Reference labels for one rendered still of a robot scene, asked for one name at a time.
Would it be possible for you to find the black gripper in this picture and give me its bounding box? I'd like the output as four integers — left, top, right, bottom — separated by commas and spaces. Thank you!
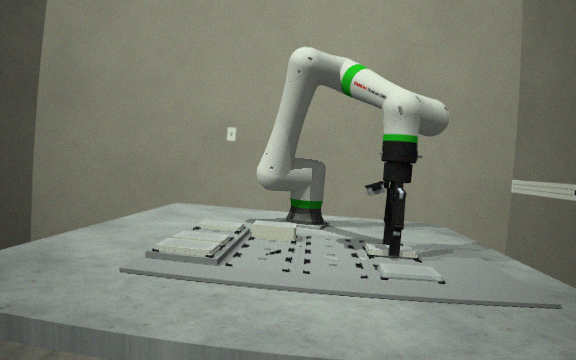
383, 163, 412, 256

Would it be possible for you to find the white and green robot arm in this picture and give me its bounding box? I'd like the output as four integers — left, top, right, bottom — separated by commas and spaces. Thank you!
257, 47, 449, 225

